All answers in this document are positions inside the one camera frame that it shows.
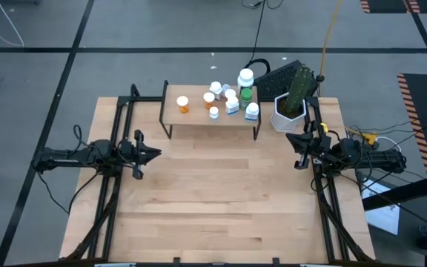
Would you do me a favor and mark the black keyboard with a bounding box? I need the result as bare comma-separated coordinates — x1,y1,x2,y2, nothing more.
254,59,320,102

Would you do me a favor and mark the large white medicine bottle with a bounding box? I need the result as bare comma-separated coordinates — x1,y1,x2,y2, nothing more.
236,67,255,93

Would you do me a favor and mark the green cactus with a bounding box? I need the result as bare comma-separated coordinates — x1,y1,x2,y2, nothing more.
285,65,320,116

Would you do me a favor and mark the black floor cable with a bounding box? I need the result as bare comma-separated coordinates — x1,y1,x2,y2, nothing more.
34,171,102,215

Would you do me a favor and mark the white cap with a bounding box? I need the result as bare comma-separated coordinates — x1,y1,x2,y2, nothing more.
176,95,190,114

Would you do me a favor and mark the wooden shelf with black legs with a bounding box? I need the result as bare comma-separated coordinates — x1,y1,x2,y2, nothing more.
159,79,262,141

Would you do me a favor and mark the white floor cable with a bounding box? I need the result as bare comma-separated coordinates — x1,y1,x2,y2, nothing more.
0,0,25,48

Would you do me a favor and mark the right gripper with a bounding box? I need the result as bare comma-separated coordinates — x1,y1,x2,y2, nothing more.
285,120,333,170

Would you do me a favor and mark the green medicine bottle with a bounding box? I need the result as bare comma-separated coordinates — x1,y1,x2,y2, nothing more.
239,88,254,111

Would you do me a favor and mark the black beam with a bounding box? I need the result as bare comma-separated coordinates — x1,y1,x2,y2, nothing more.
361,170,427,211

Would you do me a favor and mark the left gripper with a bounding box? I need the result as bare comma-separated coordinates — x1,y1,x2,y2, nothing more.
119,129,162,180

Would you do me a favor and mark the black looped cable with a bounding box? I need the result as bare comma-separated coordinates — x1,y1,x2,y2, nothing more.
245,0,272,75

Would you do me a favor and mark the monitor with white screen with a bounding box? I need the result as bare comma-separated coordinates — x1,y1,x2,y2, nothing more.
361,177,402,237

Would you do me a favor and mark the white hexagonal plant pot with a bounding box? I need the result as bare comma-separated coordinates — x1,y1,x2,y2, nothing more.
269,91,308,134

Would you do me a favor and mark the yellow cable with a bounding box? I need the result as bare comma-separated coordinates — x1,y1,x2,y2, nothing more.
320,0,344,77

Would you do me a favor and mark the white bottle with blue label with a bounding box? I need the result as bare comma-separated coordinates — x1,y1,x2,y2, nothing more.
225,96,240,116
244,102,260,122

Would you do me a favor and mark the yellow power strip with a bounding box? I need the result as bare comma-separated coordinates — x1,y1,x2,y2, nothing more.
361,132,380,146

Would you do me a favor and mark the small white medicine bottle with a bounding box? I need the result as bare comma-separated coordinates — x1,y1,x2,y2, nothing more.
209,81,223,101

